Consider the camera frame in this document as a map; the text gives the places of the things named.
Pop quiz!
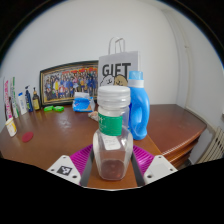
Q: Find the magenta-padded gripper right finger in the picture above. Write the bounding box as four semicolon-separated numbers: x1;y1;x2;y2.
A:
130;144;179;187

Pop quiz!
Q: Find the pink and white tube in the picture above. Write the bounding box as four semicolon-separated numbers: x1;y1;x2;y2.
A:
3;79;13;121

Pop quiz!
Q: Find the dark blue pump bottle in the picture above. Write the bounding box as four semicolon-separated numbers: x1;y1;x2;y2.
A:
24;85;34;113

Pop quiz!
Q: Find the white radiator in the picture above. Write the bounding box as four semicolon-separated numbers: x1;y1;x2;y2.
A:
197;125;224;164

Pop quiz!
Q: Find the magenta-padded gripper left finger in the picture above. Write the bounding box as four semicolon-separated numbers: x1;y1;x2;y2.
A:
46;143;95;188

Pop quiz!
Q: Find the small snack packet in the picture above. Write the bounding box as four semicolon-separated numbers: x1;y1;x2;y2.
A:
87;110;100;122

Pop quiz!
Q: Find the framed group photo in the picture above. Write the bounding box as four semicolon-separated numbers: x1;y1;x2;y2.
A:
39;59;100;107

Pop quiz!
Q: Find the clear green-labelled drink bottle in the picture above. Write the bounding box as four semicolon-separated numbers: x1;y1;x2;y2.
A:
92;85;134;182

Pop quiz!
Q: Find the white bottle with blue cap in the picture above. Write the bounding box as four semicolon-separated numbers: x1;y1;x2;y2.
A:
17;92;28;116

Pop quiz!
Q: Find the white paper gift bag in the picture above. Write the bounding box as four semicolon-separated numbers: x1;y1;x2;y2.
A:
97;36;141;101

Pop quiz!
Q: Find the dark yellow-labelled pump bottle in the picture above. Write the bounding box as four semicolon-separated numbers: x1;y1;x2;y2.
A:
32;87;42;111

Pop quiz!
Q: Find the blue detergent jug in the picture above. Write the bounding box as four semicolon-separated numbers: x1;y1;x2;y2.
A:
127;70;151;141

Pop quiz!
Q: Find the blue tissue pack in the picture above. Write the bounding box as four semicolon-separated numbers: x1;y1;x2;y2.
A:
72;92;96;113

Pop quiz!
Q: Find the flat round red coaster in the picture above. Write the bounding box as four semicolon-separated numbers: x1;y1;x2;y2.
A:
21;131;35;144

